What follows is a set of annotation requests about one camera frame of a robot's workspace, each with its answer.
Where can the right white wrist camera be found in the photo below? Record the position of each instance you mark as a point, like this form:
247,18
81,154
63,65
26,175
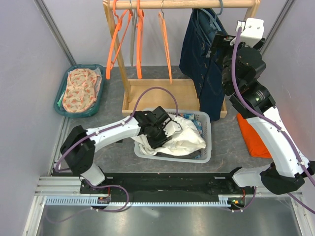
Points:
252,30

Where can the orange hanger of grey garment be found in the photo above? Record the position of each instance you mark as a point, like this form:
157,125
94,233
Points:
140,14

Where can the orange hanger of white garment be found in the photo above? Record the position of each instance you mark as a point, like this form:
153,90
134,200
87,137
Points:
164,34

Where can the white garment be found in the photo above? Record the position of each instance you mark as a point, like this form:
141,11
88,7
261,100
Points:
147,150

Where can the wooden clothes rack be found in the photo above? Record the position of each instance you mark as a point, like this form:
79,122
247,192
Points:
182,89

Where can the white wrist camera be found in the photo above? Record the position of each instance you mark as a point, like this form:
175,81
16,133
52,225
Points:
172,128
252,30

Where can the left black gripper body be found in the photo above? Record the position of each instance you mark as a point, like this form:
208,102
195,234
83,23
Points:
157,136

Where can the pink floral cloth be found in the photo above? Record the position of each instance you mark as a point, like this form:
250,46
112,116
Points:
82,88

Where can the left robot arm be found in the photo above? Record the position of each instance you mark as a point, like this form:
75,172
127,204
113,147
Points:
80,146

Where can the blue-grey hanger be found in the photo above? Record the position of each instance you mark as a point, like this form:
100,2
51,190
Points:
209,21

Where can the blue floral garment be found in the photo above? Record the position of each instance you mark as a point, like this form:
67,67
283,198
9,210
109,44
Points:
197,123

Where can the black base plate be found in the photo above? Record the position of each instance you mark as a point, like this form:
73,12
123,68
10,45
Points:
167,186

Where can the orange folded cloth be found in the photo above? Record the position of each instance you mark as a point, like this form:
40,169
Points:
254,143

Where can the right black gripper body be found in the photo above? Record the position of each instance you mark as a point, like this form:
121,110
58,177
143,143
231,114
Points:
222,41

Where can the dark grey dotted garment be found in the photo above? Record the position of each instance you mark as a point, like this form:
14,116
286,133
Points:
179,154

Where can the white slotted cable duct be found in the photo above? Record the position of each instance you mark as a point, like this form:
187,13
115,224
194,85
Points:
99,202

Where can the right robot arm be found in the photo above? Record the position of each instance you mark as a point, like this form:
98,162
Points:
242,65

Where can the teal plastic bin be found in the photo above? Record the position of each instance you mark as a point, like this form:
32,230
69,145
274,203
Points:
58,100

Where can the white plastic basket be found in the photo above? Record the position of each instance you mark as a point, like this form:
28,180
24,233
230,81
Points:
205,154

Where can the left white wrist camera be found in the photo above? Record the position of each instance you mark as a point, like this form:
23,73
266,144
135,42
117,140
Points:
172,128

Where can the blue denim jeans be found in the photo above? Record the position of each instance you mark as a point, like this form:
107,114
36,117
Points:
206,77

